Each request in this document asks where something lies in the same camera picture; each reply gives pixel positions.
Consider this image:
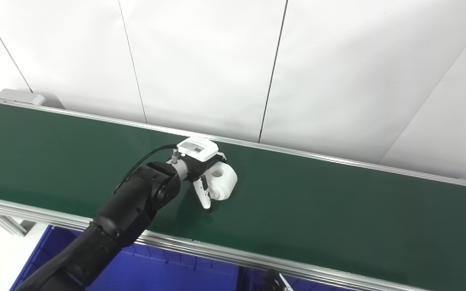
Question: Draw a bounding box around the grey conveyor motor housing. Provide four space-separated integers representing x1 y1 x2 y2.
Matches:
0 89 66 110

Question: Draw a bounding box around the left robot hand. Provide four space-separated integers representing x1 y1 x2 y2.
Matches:
176 137 227 210

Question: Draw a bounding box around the blue plastic bin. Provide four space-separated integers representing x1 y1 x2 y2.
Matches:
10 225 242 291
237 267 351 291

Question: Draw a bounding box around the white cylindrical plastic part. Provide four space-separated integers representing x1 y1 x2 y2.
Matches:
208 163 238 201

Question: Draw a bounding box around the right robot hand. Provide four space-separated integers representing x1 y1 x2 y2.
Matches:
263 269 294 291

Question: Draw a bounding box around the green conveyor belt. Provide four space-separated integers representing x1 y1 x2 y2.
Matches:
0 99 466 291
0 103 466 290

